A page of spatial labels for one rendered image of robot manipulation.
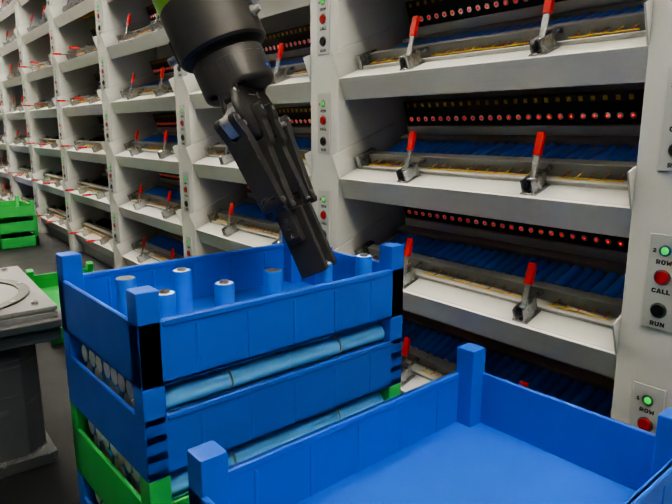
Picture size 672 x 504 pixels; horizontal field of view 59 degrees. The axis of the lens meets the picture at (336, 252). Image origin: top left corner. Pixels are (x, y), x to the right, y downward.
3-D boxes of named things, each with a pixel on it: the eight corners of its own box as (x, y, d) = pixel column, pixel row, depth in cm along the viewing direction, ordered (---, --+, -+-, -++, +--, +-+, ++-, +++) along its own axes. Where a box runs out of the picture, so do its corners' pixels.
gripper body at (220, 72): (219, 77, 65) (252, 154, 66) (174, 70, 58) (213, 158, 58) (274, 44, 63) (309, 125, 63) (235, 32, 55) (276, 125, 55)
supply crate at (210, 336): (142, 392, 46) (135, 294, 44) (61, 328, 61) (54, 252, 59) (403, 315, 65) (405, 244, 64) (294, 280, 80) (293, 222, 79)
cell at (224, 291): (223, 353, 53) (220, 283, 52) (212, 348, 54) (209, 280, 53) (240, 348, 54) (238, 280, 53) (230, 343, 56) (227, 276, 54)
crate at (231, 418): (149, 484, 48) (142, 392, 46) (69, 400, 63) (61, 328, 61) (402, 382, 67) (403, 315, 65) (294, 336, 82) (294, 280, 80)
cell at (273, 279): (259, 269, 57) (261, 333, 58) (270, 272, 56) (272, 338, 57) (275, 266, 58) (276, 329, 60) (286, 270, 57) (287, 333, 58)
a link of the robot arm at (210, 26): (222, -37, 53) (266, -14, 62) (129, 27, 58) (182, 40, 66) (249, 25, 54) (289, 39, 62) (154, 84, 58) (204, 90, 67)
